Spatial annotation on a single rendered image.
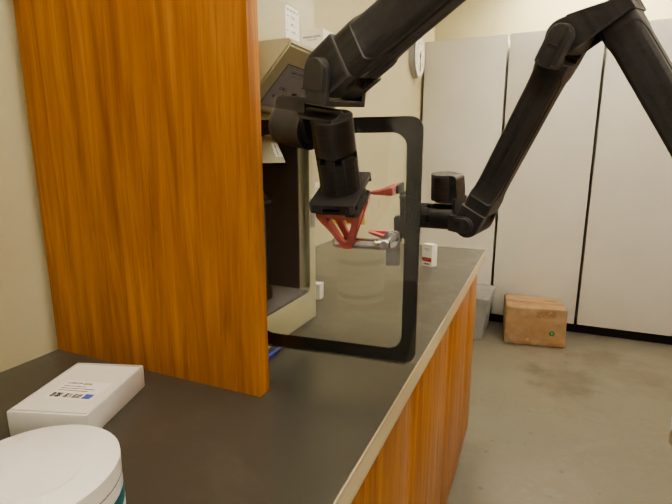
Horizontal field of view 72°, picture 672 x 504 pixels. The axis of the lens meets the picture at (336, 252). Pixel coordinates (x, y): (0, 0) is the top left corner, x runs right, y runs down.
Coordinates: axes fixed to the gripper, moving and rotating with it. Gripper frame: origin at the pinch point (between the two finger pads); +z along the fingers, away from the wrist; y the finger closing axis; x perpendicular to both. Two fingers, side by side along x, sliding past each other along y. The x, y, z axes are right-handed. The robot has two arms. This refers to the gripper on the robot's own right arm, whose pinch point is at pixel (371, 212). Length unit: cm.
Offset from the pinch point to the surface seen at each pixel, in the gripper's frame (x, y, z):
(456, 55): -282, 48, 34
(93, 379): 61, -13, 26
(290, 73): 28.9, 31.4, 3.2
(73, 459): 84, 1, -5
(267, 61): 34.3, 33.2, 4.1
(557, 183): -270, -45, -44
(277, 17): 16.9, 42.0, 11.8
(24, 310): 53, -10, 54
